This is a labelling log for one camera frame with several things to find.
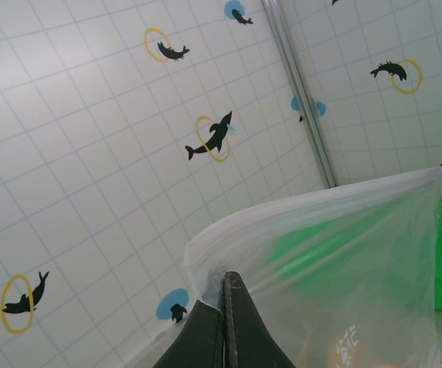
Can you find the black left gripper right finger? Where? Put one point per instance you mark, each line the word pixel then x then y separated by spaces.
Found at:
pixel 251 337

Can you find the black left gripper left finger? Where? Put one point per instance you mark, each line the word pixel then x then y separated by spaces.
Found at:
pixel 198 337

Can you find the orange toy fruit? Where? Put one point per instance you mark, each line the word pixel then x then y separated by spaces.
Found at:
pixel 307 352

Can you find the clear zip-top plastic bag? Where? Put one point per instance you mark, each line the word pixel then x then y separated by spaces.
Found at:
pixel 320 249

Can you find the black dolphin blue circle sticker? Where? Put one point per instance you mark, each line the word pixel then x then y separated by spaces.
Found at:
pixel 320 108

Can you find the aluminium corner post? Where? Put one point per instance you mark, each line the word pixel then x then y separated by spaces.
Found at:
pixel 297 76

